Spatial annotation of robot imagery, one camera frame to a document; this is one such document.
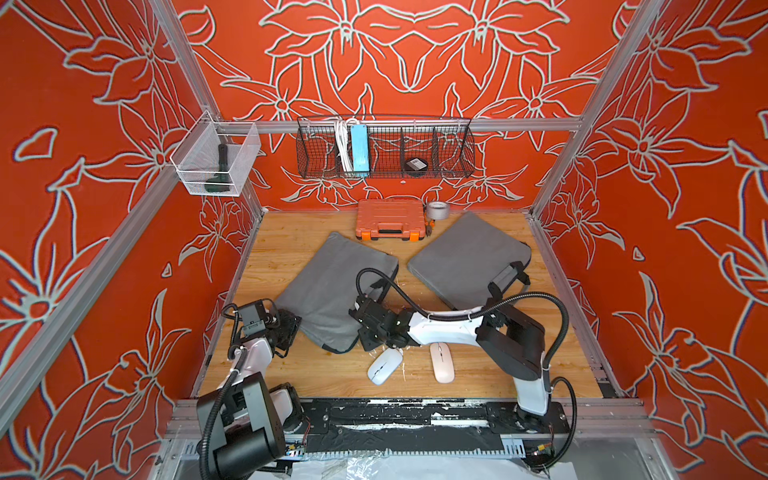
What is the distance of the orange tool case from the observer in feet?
3.59

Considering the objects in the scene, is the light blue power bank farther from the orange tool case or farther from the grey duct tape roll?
the grey duct tape roll

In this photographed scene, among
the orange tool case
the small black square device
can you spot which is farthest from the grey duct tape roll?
the small black square device

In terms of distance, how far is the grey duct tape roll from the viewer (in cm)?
117
